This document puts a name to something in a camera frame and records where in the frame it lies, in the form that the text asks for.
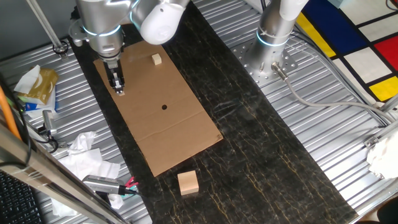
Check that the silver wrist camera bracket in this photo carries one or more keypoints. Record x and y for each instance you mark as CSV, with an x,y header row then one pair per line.
x,y
76,31

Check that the aluminium frame beam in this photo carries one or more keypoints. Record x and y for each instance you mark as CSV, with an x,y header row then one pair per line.
x,y
46,174

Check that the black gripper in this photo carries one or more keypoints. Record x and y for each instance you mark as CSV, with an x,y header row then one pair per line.
x,y
112,67

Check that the aluminium frame profile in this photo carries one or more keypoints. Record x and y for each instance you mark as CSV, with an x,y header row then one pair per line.
x,y
382,132

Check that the white crumpled cloth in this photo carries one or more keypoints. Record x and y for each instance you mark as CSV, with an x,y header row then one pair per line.
x,y
384,155

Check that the teal clothespin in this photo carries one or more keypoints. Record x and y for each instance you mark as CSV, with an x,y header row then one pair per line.
x,y
133,188

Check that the silver camera on mount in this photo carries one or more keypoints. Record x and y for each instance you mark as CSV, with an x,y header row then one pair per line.
x,y
48,119

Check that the crumpled white tissue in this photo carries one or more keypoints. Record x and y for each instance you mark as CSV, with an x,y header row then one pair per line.
x,y
81,141

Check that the brown cardboard sheet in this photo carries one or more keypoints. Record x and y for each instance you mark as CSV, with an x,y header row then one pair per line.
x,y
174,133

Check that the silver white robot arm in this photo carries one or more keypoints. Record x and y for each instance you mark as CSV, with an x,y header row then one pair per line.
x,y
102,21

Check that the thin metal pole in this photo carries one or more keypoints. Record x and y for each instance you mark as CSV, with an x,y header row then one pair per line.
x,y
46,26

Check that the medium wooden cube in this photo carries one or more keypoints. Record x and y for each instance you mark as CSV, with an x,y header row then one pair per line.
x,y
156,59

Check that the small wooden cube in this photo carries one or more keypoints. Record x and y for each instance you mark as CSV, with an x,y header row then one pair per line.
x,y
121,93

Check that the colourful rectangle pattern mat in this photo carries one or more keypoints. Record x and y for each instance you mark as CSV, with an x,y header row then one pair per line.
x,y
332,25

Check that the orange tube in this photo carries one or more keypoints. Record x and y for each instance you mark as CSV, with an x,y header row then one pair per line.
x,y
7,113

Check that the red clothespin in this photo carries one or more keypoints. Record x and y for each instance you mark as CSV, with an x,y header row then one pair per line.
x,y
131,182

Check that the blue white tissue pack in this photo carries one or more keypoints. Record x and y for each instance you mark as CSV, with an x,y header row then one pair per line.
x,y
34,107

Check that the yellow tissue pack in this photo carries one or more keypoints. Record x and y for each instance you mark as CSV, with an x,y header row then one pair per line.
x,y
43,87

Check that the ribbed silver camera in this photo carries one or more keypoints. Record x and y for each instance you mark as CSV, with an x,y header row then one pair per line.
x,y
99,183

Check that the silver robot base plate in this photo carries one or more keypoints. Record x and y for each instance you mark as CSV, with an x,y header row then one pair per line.
x,y
248,67

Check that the black keyboard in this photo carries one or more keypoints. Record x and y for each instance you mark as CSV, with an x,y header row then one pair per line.
x,y
15,202

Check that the large wooden block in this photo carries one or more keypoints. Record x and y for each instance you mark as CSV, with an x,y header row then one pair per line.
x,y
188,183

